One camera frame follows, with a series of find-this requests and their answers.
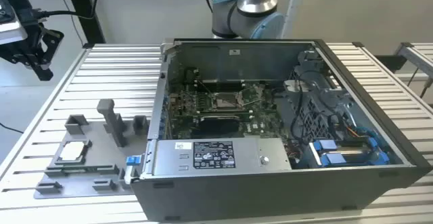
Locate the silver CPU plate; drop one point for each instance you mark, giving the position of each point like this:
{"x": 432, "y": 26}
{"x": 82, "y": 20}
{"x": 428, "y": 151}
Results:
{"x": 71, "y": 151}

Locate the black graphics card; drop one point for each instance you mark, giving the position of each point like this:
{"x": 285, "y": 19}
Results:
{"x": 217, "y": 126}

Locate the CPU socket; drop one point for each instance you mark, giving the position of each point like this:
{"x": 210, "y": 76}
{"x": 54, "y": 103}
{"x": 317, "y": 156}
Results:
{"x": 225, "y": 101}

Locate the black RAM slots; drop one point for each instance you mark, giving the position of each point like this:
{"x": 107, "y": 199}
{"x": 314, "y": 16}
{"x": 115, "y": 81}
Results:
{"x": 224, "y": 84}

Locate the silver power supply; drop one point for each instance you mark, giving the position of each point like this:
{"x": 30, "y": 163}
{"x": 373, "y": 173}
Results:
{"x": 169, "y": 158}

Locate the green RAM stick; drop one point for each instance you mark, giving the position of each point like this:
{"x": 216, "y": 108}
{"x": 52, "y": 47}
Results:
{"x": 81, "y": 169}

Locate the green motherboard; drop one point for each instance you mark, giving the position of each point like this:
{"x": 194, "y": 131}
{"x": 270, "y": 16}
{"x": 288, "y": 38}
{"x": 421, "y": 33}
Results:
{"x": 264, "y": 125}

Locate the black frame post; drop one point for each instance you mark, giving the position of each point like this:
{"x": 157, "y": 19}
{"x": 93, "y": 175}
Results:
{"x": 86, "y": 13}

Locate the grey metal drive cage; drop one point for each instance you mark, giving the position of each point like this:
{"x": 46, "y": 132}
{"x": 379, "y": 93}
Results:
{"x": 314, "y": 117}

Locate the aluminium side table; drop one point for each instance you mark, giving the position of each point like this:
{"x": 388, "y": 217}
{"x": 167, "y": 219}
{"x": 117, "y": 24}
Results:
{"x": 416, "y": 54}

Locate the black power supply label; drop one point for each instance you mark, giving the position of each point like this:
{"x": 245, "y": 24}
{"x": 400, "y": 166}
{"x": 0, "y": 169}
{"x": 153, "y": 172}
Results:
{"x": 213, "y": 154}

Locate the grey parts rack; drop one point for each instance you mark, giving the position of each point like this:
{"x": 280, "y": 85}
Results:
{"x": 98, "y": 132}

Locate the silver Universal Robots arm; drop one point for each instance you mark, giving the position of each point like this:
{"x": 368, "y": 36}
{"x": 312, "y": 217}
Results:
{"x": 257, "y": 3}

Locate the dark grey PC case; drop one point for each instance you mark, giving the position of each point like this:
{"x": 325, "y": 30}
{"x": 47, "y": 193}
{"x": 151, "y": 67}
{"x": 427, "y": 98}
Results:
{"x": 257, "y": 196}

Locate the white upright pole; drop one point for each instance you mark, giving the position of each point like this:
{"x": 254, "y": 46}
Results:
{"x": 293, "y": 6}

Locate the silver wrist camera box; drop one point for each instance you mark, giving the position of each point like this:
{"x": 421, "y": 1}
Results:
{"x": 11, "y": 31}

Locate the blue case latch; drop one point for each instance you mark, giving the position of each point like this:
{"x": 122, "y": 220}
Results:
{"x": 131, "y": 160}

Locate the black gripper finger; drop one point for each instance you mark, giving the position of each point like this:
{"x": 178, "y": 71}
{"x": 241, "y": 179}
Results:
{"x": 23, "y": 61}
{"x": 44, "y": 73}

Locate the white case sticker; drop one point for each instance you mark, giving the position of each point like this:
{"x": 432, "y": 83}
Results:
{"x": 234, "y": 52}

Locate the hard disk in blue carrier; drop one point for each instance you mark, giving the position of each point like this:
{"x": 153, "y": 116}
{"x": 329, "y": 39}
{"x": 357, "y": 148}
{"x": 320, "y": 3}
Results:
{"x": 333, "y": 158}
{"x": 326, "y": 145}

